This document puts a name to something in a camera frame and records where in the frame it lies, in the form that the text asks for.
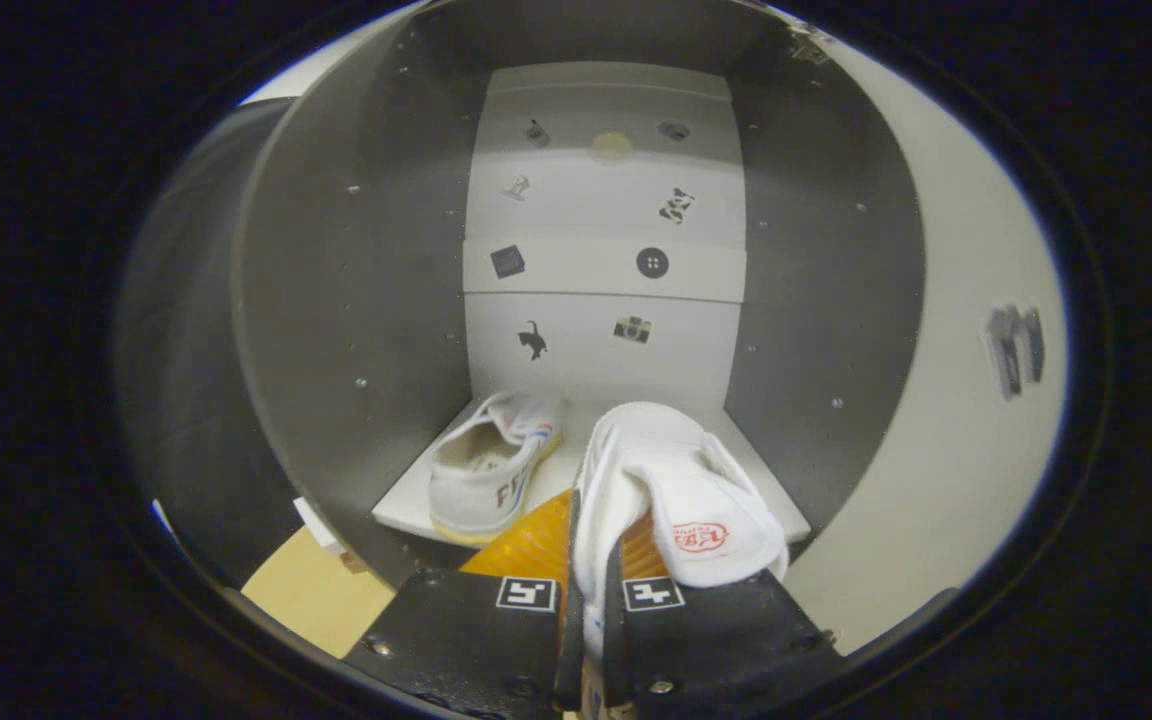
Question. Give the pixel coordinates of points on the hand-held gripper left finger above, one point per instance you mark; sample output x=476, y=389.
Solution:
x=568, y=660

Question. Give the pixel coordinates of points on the grey shoe cabinet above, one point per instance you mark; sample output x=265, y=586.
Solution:
x=336, y=300

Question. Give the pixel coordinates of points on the white canvas shoe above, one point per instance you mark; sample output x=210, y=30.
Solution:
x=481, y=480
x=706, y=500

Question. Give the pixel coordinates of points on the black backdrop cloth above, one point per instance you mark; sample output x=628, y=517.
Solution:
x=186, y=350

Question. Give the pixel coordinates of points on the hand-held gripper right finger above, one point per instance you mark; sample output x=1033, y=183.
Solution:
x=716, y=640

